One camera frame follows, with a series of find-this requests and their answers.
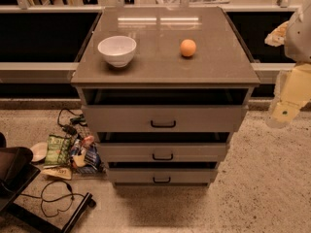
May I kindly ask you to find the white ceramic bowl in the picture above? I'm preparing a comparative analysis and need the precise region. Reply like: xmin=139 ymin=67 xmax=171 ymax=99
xmin=97 ymin=36 xmax=137 ymax=67

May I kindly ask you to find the white plate on floor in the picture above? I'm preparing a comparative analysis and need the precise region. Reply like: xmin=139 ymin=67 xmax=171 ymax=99
xmin=30 ymin=142 xmax=48 ymax=162

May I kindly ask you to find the black power adapter cable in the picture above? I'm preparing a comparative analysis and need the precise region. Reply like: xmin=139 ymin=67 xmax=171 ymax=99
xmin=56 ymin=108 xmax=88 ymax=137

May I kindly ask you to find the green chip bag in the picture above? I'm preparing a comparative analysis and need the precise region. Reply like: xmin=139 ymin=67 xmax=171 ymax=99
xmin=44 ymin=135 xmax=71 ymax=167

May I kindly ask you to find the blue snack package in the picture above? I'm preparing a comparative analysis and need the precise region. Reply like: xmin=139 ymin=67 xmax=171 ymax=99
xmin=73 ymin=145 xmax=103 ymax=174

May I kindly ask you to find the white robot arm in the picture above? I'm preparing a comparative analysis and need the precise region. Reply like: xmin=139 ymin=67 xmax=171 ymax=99
xmin=264 ymin=0 xmax=311 ymax=128

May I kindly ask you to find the black chair base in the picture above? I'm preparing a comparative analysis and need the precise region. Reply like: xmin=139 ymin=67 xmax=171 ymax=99
xmin=0 ymin=133 xmax=96 ymax=233

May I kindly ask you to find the grey bottom drawer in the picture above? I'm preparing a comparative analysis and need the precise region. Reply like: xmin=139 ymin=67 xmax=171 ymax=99
xmin=107 ymin=162 xmax=218 ymax=185

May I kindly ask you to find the grey drawer cabinet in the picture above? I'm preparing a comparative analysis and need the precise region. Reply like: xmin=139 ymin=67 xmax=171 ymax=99
xmin=70 ymin=6 xmax=261 ymax=188

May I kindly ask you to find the orange fruit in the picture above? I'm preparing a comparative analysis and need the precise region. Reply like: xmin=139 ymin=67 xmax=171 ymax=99
xmin=180 ymin=39 xmax=196 ymax=57

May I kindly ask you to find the grey top drawer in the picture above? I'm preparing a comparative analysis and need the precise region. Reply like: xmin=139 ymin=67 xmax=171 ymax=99
xmin=82 ymin=88 xmax=248 ymax=132

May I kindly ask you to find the red white snack packet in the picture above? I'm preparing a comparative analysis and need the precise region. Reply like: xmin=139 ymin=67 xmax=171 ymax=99
xmin=80 ymin=135 xmax=94 ymax=149

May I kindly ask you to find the black cable on floor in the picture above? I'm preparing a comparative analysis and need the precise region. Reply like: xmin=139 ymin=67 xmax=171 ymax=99
xmin=19 ymin=179 xmax=86 ymax=218

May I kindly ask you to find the tan snack bag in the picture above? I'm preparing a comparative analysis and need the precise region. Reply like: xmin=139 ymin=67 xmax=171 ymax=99
xmin=42 ymin=167 xmax=72 ymax=180

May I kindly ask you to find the grey drawer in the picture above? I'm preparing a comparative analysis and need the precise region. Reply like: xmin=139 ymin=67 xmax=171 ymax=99
xmin=107 ymin=162 xmax=218 ymax=185
xmin=97 ymin=132 xmax=231 ymax=162
xmin=82 ymin=88 xmax=248 ymax=132

